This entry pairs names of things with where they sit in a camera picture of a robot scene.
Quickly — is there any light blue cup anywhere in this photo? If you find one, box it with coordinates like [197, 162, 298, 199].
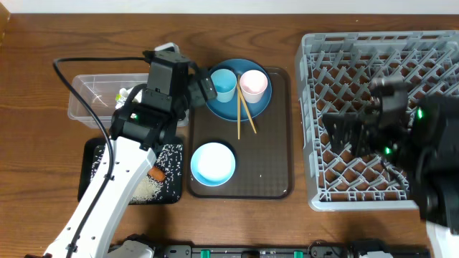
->
[211, 69, 237, 102]

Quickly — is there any wooden chopstick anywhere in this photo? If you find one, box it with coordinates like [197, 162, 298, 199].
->
[240, 87, 257, 134]
[236, 75, 241, 140]

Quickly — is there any pink cup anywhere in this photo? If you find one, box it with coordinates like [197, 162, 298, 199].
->
[240, 70, 268, 103]

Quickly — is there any white tissue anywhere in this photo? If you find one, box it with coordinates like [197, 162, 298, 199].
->
[119, 87, 142, 102]

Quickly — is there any orange carrot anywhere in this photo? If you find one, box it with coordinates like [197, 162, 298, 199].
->
[148, 166, 166, 182]

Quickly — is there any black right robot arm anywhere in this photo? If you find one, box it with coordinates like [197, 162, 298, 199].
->
[322, 77, 458, 257]

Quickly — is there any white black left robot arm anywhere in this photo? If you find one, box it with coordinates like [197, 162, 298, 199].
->
[44, 64, 217, 257]

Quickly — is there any grey dishwasher rack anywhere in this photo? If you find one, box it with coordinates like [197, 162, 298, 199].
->
[295, 30, 458, 211]

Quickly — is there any clear plastic waste bin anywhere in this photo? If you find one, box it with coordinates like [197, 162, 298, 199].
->
[67, 73, 148, 129]

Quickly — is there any dark blue plate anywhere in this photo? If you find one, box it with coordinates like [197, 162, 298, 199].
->
[207, 59, 273, 122]

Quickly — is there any pile of white rice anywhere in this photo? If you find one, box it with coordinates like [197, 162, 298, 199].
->
[89, 145, 176, 204]

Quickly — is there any light blue bowl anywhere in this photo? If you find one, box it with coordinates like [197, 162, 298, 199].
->
[190, 142, 236, 187]

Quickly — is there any dark brown serving tray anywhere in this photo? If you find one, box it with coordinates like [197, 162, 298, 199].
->
[187, 67, 294, 199]

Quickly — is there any black tray with rice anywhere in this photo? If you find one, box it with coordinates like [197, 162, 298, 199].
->
[77, 138, 184, 205]

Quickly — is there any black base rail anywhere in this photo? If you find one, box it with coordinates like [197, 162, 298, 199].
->
[107, 234, 431, 258]

